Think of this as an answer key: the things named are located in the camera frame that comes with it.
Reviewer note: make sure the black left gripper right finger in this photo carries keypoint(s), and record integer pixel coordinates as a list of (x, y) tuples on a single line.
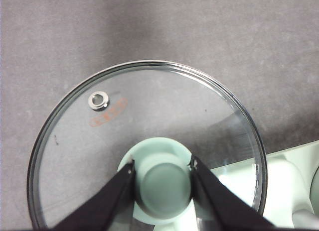
[(221, 206)]

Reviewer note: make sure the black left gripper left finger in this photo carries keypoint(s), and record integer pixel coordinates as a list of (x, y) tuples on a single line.
[(104, 206)]

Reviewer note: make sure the glass lid green knob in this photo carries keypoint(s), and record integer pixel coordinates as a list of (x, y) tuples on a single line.
[(164, 186)]

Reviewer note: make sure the green breakfast machine base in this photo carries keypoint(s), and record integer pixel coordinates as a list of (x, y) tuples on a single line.
[(286, 171)]

